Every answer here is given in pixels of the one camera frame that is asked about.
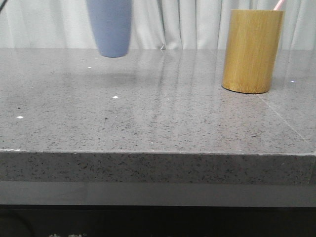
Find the white curtain backdrop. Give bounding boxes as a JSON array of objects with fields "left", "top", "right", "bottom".
[{"left": 0, "top": 0, "right": 316, "bottom": 50}]

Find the pink chopstick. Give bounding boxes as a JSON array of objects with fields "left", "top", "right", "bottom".
[{"left": 273, "top": 0, "right": 285, "bottom": 11}]

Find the bamboo cylindrical holder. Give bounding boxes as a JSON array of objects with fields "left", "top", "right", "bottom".
[{"left": 222, "top": 9, "right": 284, "bottom": 94}]

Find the blue plastic cup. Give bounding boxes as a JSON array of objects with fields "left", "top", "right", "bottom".
[{"left": 86, "top": 0, "right": 132, "bottom": 58}]

